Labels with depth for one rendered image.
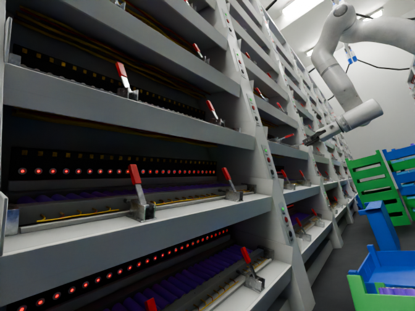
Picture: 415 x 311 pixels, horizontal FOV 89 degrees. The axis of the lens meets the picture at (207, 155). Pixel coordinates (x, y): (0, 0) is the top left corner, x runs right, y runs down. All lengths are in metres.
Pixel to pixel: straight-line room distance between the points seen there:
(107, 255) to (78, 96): 0.21
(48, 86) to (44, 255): 0.19
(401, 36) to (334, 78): 0.26
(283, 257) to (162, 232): 0.45
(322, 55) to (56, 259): 1.23
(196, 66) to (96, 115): 0.34
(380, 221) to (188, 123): 0.91
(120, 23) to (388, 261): 1.11
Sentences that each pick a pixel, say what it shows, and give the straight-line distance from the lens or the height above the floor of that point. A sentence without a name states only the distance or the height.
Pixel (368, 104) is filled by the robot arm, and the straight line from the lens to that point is 1.16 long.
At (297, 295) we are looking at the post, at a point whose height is 0.06.
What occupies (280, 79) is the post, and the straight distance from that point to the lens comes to 1.54.
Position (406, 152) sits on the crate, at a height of 0.42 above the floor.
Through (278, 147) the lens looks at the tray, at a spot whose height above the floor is 0.52.
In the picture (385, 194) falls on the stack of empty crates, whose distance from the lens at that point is 1.79.
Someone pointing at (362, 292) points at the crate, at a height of 0.17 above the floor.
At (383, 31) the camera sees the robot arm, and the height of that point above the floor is 0.89.
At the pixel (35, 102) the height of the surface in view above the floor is 0.50.
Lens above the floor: 0.34
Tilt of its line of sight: 14 degrees up
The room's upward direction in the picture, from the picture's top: 12 degrees counter-clockwise
